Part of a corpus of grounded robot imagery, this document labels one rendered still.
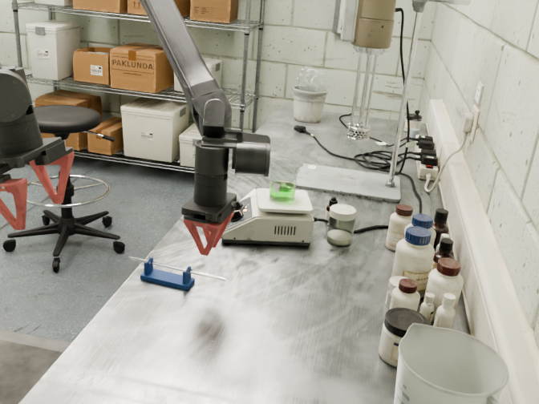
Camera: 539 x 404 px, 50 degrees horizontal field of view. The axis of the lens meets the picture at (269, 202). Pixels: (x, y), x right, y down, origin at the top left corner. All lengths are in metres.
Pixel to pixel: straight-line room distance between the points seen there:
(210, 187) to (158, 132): 2.63
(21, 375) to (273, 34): 2.68
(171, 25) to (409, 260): 0.62
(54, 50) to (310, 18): 1.54
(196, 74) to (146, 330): 0.45
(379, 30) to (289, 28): 2.16
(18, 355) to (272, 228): 0.74
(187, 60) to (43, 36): 2.74
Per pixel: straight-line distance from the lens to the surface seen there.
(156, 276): 1.12
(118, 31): 4.02
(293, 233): 1.25
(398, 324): 0.93
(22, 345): 1.66
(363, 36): 1.55
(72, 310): 2.43
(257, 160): 0.95
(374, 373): 0.94
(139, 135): 3.64
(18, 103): 0.74
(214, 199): 0.98
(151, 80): 3.51
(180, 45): 1.09
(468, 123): 1.61
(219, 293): 1.08
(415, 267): 1.11
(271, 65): 3.71
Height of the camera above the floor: 1.32
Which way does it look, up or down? 23 degrees down
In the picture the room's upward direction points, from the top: 5 degrees clockwise
